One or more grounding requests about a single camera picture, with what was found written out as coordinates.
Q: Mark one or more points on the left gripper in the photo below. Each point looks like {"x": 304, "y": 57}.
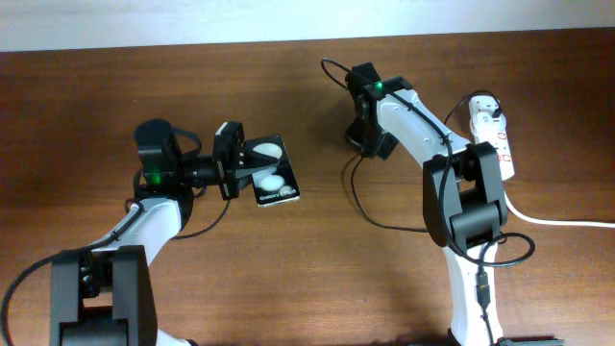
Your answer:
{"x": 227, "y": 160}

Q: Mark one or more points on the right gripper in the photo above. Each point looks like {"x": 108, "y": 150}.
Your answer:
{"x": 382, "y": 150}

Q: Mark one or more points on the black smartphone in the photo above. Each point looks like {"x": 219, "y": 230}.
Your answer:
{"x": 273, "y": 185}

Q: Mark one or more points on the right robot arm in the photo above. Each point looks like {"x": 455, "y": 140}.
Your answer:
{"x": 463, "y": 193}

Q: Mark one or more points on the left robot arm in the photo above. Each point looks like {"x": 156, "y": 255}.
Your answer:
{"x": 102, "y": 293}

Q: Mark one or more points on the white charger plug adapter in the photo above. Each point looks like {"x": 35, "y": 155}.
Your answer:
{"x": 486, "y": 115}

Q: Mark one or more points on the white power strip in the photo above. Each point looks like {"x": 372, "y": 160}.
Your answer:
{"x": 499, "y": 141}

